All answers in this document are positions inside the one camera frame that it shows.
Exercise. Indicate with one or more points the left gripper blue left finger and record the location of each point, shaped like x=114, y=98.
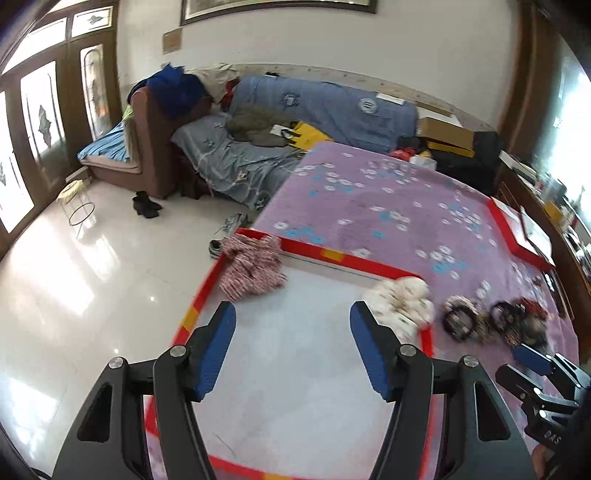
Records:
x=107, y=439

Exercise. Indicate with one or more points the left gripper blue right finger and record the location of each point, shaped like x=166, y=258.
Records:
x=479, y=438

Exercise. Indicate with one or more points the dark red dotted scrunchie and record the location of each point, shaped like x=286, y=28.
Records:
x=532, y=315

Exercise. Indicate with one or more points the white cherry scrunchie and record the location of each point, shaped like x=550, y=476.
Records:
x=403, y=305

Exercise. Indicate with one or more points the red plaid scrunchie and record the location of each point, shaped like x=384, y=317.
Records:
x=254, y=266

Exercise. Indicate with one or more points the person right hand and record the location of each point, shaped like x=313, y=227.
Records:
x=541, y=456

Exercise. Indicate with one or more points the black smartphone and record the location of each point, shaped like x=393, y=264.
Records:
x=559, y=295

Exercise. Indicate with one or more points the purple floral blanket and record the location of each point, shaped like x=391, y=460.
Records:
x=397, y=214

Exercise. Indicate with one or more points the wooden sideboard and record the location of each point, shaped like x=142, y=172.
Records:
x=508, y=186

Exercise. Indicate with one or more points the white folded paper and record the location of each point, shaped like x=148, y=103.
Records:
x=536, y=236

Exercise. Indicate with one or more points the red tray box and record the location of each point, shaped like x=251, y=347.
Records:
x=293, y=400

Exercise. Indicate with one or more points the red box lid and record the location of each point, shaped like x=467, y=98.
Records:
x=508, y=221

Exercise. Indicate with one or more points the black shoes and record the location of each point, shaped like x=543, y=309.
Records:
x=144, y=206

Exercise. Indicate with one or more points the brown armchair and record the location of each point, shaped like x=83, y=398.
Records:
x=151, y=165

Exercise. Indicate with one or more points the cardboard box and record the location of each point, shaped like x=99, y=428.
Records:
x=446, y=137

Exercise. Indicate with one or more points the blue covered sofa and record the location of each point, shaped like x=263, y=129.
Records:
x=247, y=149

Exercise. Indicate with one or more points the yellow bag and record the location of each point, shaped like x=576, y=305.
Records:
x=303, y=136

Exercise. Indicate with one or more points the olive green jacket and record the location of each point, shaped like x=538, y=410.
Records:
x=252, y=124

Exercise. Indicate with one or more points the blue jacket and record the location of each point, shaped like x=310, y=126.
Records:
x=175, y=91

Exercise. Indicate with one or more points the wooden glass door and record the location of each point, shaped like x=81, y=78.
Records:
x=59, y=92

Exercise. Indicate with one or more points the wire stand stool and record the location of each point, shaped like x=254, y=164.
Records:
x=76, y=203

